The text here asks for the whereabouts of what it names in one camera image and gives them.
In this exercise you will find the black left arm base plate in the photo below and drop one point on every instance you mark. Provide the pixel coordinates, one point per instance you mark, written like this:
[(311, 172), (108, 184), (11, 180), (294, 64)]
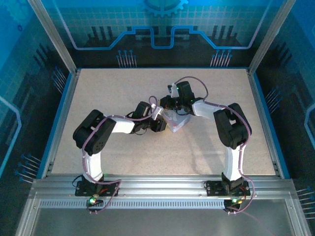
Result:
[(83, 190)]

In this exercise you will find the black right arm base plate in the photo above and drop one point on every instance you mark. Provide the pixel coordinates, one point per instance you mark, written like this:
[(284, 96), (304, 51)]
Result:
[(216, 189)]

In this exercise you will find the green lit connector board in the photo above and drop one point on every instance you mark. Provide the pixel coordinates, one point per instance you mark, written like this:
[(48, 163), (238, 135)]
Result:
[(233, 202), (93, 200)]

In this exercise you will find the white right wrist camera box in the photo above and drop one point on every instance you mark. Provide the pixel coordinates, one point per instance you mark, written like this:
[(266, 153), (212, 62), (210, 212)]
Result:
[(174, 91)]

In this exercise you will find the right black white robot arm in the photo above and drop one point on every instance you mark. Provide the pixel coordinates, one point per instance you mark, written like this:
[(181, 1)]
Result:
[(231, 127)]

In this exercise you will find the aluminium mounting rail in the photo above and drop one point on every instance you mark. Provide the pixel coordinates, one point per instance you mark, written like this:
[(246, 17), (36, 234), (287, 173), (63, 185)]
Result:
[(160, 186)]

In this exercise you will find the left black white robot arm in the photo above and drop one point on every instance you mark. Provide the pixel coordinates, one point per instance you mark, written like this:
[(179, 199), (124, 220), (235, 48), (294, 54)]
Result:
[(98, 132)]

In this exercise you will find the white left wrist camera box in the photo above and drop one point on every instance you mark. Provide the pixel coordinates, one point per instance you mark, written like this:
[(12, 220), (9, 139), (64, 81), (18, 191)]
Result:
[(157, 112)]

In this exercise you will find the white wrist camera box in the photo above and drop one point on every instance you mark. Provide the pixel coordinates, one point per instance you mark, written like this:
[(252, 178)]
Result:
[(157, 112), (174, 91)]

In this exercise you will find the aluminium frame post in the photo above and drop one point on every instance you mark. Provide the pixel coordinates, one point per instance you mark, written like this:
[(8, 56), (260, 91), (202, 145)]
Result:
[(54, 37), (269, 37)]

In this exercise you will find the aluminium table side rail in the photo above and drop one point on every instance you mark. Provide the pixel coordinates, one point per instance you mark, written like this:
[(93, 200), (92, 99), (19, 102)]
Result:
[(67, 110), (262, 110)]

